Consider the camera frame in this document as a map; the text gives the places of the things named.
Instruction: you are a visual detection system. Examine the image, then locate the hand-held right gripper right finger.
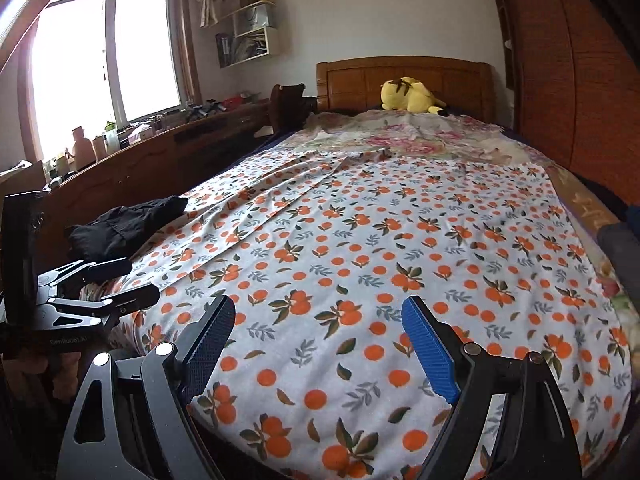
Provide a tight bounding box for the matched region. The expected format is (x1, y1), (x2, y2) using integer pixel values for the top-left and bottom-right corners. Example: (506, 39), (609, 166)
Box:
(401, 296), (583, 480)

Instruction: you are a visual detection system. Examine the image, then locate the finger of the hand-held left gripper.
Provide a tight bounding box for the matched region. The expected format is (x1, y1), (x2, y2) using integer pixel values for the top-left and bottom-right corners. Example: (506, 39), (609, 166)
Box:
(47, 284), (161, 328)
(37, 257), (133, 288)

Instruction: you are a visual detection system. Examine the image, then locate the grey folded cloth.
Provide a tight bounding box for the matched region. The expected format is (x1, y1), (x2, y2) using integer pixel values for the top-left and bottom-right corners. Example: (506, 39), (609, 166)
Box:
(597, 222), (640, 266)

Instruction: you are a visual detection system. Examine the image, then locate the black coat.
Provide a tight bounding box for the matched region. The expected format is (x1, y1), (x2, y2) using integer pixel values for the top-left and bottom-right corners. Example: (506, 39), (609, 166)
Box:
(66, 197), (188, 263)

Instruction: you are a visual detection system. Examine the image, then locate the floral bed sheet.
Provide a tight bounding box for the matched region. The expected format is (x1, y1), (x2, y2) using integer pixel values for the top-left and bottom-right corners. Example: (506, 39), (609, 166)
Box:
(297, 109), (640, 311)

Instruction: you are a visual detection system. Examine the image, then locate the black metal device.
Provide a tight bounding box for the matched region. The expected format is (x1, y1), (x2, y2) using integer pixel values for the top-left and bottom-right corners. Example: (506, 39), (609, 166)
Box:
(187, 102), (226, 121)

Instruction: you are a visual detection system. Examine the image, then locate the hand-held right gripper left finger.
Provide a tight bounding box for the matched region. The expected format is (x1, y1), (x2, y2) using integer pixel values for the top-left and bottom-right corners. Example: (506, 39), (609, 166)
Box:
(55, 294), (237, 480)

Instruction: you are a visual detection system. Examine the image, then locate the yellow plush toy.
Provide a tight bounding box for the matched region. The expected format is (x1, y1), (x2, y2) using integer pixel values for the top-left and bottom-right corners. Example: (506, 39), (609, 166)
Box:
(381, 76), (447, 115)

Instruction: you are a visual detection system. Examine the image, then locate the brown bottle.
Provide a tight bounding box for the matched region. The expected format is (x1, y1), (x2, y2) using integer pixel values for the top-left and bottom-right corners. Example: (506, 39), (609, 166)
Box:
(70, 127), (93, 166)

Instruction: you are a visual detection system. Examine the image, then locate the wooden chair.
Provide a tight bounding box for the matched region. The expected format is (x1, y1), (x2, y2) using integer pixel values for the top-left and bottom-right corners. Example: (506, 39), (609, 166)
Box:
(270, 83), (307, 133)

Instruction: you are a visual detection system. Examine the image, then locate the window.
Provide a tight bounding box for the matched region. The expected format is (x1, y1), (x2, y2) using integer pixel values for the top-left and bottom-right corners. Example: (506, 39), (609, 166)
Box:
(20, 0), (198, 161)

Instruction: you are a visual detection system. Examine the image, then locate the wooden slatted wardrobe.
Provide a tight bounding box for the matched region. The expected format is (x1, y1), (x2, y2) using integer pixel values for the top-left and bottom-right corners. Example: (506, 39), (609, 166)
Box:
(487, 0), (640, 211)

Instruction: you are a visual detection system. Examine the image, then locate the orange print blanket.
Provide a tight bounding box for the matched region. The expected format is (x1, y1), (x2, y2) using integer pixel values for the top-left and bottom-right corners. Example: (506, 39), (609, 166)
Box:
(82, 152), (633, 480)

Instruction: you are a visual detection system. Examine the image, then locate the white wall shelf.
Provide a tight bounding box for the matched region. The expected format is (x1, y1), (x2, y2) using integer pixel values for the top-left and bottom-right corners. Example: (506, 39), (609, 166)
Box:
(215, 0), (281, 68)

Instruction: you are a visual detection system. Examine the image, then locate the wooden desk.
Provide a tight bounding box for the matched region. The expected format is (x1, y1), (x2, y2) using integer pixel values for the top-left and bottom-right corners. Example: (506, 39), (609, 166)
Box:
(0, 97), (273, 261)

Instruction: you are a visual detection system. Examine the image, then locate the wooden bed headboard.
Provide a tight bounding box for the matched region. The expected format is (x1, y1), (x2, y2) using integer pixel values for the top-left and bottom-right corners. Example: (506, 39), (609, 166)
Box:
(316, 56), (494, 122)

